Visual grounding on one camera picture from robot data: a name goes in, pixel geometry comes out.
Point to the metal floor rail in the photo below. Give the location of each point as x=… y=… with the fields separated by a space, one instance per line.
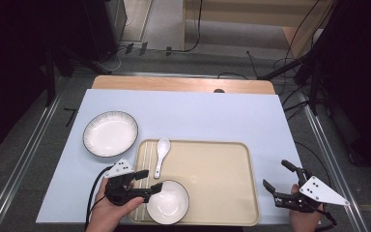
x=331 y=154
x=19 y=170

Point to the white plate with dark rim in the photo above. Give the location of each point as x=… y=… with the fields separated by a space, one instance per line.
x=109 y=133

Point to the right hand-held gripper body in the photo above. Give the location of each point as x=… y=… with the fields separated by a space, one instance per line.
x=322 y=191

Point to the pale blue table mat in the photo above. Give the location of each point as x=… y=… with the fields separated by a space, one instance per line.
x=190 y=116

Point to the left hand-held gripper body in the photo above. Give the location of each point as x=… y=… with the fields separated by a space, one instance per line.
x=120 y=167

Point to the black stand leg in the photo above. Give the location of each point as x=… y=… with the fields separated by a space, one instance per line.
x=50 y=80

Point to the white ceramic spoon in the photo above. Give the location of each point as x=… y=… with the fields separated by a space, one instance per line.
x=163 y=148

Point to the beige plastic tray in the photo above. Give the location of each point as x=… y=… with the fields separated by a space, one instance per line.
x=219 y=180

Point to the black cabinet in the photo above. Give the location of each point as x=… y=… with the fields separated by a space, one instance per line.
x=106 y=29

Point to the person's right hand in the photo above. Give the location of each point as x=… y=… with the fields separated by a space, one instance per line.
x=304 y=222

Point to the person's left hand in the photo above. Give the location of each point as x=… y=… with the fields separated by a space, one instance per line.
x=109 y=216

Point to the white ribbed bowl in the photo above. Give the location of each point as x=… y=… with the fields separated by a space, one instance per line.
x=170 y=206

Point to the beige wooden counter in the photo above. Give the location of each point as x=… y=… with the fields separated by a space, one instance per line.
x=238 y=13

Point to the black curtain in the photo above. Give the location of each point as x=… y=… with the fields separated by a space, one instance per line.
x=360 y=80
x=13 y=64

